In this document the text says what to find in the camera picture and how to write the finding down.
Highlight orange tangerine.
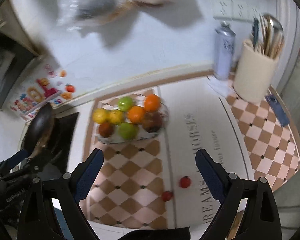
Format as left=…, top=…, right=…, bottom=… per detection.
left=127, top=106, right=146, bottom=124

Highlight checkered table mat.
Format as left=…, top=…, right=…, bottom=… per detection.
left=81, top=76, right=300, bottom=229

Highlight utensils in holder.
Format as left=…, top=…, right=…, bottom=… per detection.
left=251, top=14, right=285, bottom=59

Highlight green apple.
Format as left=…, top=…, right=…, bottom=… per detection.
left=118, top=122, right=139, bottom=140
left=117, top=96, right=135, bottom=112

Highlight black induction cooktop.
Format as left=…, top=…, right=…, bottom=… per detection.
left=27, top=112, right=79, bottom=173

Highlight bright orange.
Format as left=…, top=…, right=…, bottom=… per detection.
left=144, top=94, right=161, bottom=112

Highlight patterned glass fruit plate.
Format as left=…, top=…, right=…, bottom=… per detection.
left=94, top=103, right=169, bottom=144

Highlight cream utensil holder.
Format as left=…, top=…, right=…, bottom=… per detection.
left=233, top=39, right=279, bottom=103

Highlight small red tomato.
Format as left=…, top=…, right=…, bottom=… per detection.
left=179, top=176, right=192, bottom=189
left=161, top=191, right=173, bottom=202

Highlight black frying pan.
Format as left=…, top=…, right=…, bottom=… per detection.
left=23, top=102, right=55, bottom=159

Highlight dark brown-orange fruit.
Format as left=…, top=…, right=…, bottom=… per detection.
left=98, top=122, right=115, bottom=138

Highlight brown-yellow mottled fruit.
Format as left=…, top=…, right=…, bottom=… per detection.
left=142, top=112, right=163, bottom=133

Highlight white wall socket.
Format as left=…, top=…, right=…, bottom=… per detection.
left=212, top=0, right=260, bottom=21

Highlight yellow lemon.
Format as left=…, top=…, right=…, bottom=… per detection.
left=92, top=108, right=109, bottom=125

